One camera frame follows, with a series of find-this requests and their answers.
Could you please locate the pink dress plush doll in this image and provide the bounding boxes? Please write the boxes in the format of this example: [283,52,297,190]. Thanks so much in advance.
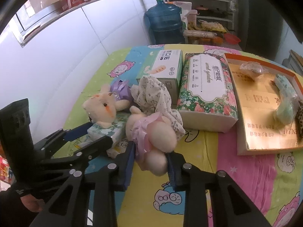
[125,106,177,176]

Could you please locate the small pocket tissue pack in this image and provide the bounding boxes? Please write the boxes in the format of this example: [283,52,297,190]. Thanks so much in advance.
[87,113,129,159]

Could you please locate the aluminium sliding window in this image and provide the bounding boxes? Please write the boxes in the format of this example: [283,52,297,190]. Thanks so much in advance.
[13,0,64,48]

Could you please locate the white floral cloth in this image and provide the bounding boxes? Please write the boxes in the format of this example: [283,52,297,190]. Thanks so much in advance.
[130,74,186,141]

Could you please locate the plastic packet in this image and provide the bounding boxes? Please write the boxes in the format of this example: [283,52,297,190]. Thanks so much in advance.
[240,61,264,83]

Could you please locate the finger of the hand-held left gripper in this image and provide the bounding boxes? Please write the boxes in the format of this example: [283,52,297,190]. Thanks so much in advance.
[35,122,94,158]
[47,136,113,171]

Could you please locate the person's left forearm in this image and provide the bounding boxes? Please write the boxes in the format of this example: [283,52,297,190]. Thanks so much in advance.
[0,182,26,227]

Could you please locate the egg cartons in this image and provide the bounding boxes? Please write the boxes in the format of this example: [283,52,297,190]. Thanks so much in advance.
[201,20,228,32]

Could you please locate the black wok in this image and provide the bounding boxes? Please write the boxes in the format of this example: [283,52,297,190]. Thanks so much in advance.
[209,8,233,18]

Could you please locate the long noodle packet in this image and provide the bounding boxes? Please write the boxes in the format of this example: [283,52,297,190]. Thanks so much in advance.
[183,30,216,38]

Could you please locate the red cooking pot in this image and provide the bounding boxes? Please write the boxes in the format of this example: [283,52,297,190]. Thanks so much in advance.
[195,5,210,16]

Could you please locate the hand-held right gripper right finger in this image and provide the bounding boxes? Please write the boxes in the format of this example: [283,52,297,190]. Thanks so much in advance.
[166,152,271,227]

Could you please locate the leopard print cloth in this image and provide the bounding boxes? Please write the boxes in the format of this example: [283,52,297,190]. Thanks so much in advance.
[295,98,303,129]

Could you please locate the golden cardboard box tray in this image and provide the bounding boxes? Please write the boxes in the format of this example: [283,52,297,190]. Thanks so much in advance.
[224,53,303,156]

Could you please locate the purple dress plush doll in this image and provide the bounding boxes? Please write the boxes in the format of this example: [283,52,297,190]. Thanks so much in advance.
[82,80,132,128]

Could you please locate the white mask box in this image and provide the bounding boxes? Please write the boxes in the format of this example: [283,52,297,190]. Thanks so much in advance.
[136,49,184,104]

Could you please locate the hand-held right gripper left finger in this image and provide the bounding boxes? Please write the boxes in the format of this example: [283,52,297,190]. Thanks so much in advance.
[31,141,136,227]

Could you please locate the blue water jug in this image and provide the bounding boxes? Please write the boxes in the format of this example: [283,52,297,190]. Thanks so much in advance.
[145,0,186,45]

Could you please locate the mint green soft packet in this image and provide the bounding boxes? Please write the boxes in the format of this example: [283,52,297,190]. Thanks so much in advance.
[273,74,299,126]

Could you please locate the white printed sack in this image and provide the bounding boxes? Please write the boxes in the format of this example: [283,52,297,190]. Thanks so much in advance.
[175,1,192,12]

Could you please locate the low green table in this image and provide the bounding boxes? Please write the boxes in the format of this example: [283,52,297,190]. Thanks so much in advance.
[182,26,242,50]

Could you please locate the dark refrigerator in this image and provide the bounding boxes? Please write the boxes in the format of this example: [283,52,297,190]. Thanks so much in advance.
[237,0,288,55]

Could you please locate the person's left hand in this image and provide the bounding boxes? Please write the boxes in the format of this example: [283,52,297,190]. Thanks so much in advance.
[21,192,46,213]

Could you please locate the pink white plastic container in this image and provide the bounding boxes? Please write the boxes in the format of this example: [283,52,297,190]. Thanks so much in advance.
[188,11,198,29]

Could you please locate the red plastic basin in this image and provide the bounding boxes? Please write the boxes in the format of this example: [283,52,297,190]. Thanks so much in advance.
[224,33,241,43]

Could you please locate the floral tissue pack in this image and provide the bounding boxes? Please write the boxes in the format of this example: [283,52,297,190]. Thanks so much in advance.
[177,52,238,133]

